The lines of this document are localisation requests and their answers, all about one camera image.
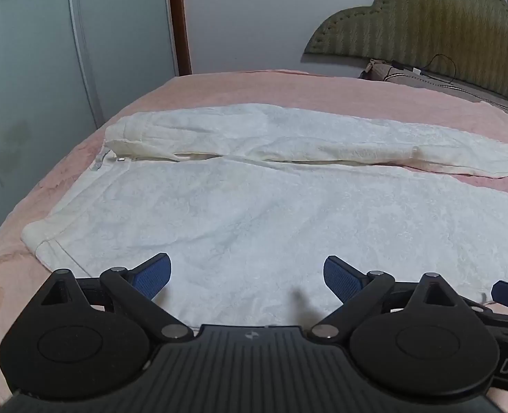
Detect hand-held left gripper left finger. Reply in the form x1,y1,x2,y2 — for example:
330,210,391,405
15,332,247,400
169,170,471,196
39,253,195,345

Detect black cable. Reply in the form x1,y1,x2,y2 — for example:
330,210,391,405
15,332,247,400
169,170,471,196
391,54,470,91

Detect brown wooden door frame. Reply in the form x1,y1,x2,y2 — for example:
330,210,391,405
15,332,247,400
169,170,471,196
167,0,193,77

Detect white pants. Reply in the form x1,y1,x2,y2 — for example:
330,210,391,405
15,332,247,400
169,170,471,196
21,102,508,332

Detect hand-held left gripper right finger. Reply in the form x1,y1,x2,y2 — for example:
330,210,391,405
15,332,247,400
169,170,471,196
308,255,466,345

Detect green padded headboard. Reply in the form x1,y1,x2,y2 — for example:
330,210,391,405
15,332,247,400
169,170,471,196
302,0,508,106

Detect frosted sliding wardrobe door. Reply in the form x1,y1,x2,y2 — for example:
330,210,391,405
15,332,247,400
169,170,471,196
0,0,181,267

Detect beige striped pillow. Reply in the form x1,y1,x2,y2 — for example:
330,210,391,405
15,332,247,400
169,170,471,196
359,57,508,118

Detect pink blanket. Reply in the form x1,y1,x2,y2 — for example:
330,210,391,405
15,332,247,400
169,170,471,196
0,68,508,413

